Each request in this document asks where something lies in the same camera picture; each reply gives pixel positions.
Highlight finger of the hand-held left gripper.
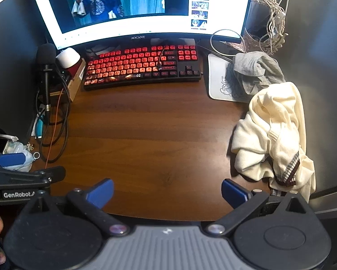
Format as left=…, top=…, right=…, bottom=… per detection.
left=0, top=152, right=28, bottom=171
left=0, top=166, right=66, bottom=190

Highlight grey crumpled garment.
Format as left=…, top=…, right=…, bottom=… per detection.
left=232, top=51, right=286, bottom=95

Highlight white cable bundle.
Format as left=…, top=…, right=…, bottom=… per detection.
left=265, top=0, right=291, bottom=55

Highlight red backlit keyboard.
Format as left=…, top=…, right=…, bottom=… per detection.
left=83, top=43, right=203, bottom=91

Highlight curved computer monitor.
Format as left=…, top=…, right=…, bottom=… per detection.
left=28, top=0, right=256, bottom=52

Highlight white dome lamp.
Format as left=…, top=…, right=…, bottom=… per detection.
left=55, top=47, right=81, bottom=69

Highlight blue face mask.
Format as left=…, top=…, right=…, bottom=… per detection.
left=2, top=141, right=34, bottom=172

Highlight black keyboard cable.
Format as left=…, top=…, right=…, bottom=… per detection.
left=157, top=46, right=169, bottom=71

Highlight black microphone cable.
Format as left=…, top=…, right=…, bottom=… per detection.
left=35, top=62, right=72, bottom=164

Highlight cream knit vest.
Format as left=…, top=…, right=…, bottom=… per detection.
left=231, top=81, right=317, bottom=203

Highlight orange cable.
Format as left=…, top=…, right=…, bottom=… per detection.
left=45, top=87, right=65, bottom=169

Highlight white looped cable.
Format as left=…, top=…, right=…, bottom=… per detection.
left=210, top=29, right=246, bottom=59

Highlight white mouse pad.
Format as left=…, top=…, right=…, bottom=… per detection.
left=208, top=53, right=255, bottom=103

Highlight white coiled cables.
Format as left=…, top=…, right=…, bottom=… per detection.
left=242, top=0, right=288, bottom=55

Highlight black microphone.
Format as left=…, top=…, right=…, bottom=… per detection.
left=36, top=43, right=58, bottom=113

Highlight teal plastic item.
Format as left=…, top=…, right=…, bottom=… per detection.
left=35, top=115, right=45, bottom=139

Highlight small keychain charm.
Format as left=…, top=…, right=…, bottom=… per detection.
left=26, top=143, right=41, bottom=161

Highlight brown cardboard box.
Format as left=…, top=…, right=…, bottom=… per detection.
left=50, top=62, right=87, bottom=103

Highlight dark red box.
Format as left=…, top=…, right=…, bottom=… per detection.
left=66, top=58, right=86, bottom=77

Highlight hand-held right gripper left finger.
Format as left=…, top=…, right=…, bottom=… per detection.
left=25, top=178, right=131, bottom=237

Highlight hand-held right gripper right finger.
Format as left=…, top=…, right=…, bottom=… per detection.
left=205, top=178, right=310, bottom=237

